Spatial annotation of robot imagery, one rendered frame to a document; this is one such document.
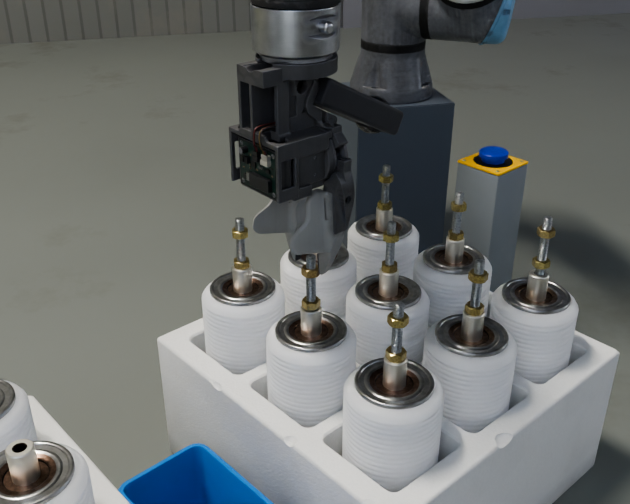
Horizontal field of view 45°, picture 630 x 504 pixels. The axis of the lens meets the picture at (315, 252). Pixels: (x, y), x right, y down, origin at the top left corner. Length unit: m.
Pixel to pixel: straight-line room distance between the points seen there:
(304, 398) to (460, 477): 0.17
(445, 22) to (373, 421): 0.80
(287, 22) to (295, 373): 0.35
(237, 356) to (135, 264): 0.64
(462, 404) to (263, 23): 0.42
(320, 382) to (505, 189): 0.43
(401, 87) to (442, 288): 0.54
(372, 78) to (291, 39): 0.76
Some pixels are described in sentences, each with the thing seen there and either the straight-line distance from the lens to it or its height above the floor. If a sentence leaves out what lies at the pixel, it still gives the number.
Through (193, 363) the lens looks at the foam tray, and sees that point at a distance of 0.88.
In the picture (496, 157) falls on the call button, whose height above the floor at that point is 0.33.
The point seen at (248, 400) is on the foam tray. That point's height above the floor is 0.18.
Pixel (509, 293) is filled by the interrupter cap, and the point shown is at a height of 0.25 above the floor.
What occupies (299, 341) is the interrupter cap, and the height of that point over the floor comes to 0.25.
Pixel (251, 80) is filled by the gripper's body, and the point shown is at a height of 0.53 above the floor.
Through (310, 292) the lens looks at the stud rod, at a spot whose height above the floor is 0.30.
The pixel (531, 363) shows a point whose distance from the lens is 0.89.
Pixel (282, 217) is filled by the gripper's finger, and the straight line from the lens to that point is 0.75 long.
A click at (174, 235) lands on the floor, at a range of 1.58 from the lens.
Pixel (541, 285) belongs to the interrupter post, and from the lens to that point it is 0.88.
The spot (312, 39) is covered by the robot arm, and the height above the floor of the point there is 0.56.
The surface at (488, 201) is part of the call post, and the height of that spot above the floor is 0.27.
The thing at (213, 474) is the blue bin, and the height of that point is 0.10.
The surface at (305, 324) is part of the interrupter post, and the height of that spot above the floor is 0.27.
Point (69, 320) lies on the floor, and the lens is 1.34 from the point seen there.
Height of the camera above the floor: 0.70
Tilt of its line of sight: 28 degrees down
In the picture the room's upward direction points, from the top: straight up
